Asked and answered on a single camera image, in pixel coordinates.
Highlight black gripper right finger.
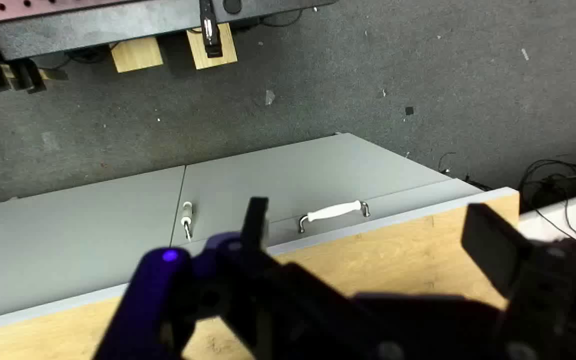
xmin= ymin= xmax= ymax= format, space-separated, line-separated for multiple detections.
xmin=459 ymin=202 xmax=576 ymax=360

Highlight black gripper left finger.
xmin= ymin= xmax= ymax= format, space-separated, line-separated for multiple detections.
xmin=219 ymin=194 xmax=343 ymax=360

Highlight grey cabinet drawer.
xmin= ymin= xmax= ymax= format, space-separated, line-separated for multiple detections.
xmin=264 ymin=179 xmax=504 ymax=259

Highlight grey low cabinet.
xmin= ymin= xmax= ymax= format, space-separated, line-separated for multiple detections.
xmin=0 ymin=164 xmax=188 ymax=329
xmin=168 ymin=130 xmax=504 ymax=259

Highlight small wooden block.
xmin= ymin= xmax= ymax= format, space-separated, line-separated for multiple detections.
xmin=183 ymin=22 xmax=239 ymax=73
xmin=107 ymin=36 xmax=166 ymax=77

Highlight black metal table beam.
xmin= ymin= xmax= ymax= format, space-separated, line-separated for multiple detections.
xmin=0 ymin=0 xmax=320 ymax=64

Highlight red perforated board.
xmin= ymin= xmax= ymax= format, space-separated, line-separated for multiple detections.
xmin=0 ymin=0 xmax=135 ymax=27

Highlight small white cabinet handle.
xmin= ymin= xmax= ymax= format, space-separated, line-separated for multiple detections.
xmin=177 ymin=200 xmax=195 ymax=242

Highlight white drawer handle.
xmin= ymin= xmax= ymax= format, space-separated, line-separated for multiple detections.
xmin=294 ymin=199 xmax=371 ymax=236

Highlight black floor cables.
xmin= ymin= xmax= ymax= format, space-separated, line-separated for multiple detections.
xmin=515 ymin=157 xmax=576 ymax=242

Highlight thin black cable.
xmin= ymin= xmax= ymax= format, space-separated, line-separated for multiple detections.
xmin=236 ymin=0 xmax=340 ymax=33

